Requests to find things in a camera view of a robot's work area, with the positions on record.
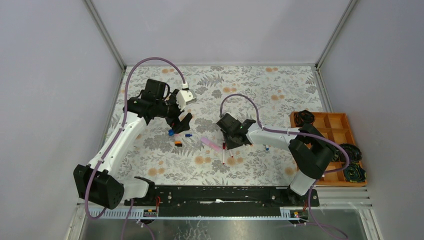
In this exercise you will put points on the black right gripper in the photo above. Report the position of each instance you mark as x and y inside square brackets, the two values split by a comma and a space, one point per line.
[230, 145]

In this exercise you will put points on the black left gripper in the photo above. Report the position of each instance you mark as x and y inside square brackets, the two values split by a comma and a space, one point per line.
[183, 125]

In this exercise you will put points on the pink highlighter marker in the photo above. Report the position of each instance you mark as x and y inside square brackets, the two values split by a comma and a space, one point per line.
[210, 144]

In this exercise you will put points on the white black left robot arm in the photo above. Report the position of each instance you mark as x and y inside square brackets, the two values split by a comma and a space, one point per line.
[97, 181]

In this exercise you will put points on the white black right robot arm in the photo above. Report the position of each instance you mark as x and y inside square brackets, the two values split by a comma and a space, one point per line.
[311, 151]

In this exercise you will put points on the floral patterned table mat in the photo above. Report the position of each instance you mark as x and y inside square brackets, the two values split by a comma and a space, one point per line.
[268, 93]

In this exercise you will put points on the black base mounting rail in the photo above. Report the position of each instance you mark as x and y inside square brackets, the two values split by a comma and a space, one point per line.
[223, 201]

